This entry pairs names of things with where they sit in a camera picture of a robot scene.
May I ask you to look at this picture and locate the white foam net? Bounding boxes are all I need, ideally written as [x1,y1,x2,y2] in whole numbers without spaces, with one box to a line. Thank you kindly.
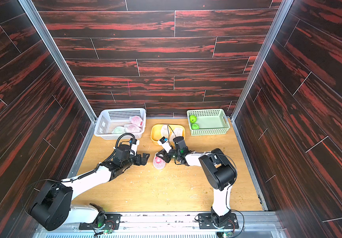
[172,128,183,138]
[153,156,167,170]
[161,125,171,138]

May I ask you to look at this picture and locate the green apple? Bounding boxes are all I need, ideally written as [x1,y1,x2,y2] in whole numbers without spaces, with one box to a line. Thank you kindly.
[191,123,200,130]
[189,115,197,124]

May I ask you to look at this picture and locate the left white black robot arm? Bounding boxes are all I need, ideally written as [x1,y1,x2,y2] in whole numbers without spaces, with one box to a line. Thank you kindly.
[28,144,150,231]

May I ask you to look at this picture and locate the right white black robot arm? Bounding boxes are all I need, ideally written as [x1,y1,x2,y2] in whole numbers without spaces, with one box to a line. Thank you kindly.
[156,136,237,229]

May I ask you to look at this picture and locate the yellow plastic tub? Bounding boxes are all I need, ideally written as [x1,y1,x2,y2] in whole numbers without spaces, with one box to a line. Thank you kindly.
[151,124,185,145]

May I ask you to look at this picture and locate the green plastic mesh basket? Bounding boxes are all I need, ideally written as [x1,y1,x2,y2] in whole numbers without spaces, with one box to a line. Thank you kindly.
[187,109,230,136]

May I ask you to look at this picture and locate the white plastic mesh basket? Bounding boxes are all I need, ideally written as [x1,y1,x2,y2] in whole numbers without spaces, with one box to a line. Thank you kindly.
[94,108,146,140]

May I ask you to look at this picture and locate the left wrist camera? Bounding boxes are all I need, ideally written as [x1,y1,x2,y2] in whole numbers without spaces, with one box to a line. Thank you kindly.
[129,138,140,155]

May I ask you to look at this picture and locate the front aluminium rail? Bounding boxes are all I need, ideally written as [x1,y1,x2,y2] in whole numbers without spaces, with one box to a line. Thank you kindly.
[33,211,288,238]

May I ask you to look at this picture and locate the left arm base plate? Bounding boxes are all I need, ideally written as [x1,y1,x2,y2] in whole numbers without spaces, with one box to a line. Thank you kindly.
[79,213,122,231]

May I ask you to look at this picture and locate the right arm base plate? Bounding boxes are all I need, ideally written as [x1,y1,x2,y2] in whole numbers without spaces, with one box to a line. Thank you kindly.
[195,211,239,230]

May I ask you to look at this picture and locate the left aluminium frame post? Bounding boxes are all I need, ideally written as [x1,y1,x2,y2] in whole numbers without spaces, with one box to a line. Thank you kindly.
[18,0,97,124]

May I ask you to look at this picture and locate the aluminium frame post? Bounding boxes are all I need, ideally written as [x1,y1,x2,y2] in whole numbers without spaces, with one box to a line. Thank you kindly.
[230,0,294,125]
[18,0,97,124]

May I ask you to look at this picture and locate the right aluminium frame post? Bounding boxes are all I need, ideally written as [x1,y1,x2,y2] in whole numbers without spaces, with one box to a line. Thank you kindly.
[230,0,294,125]

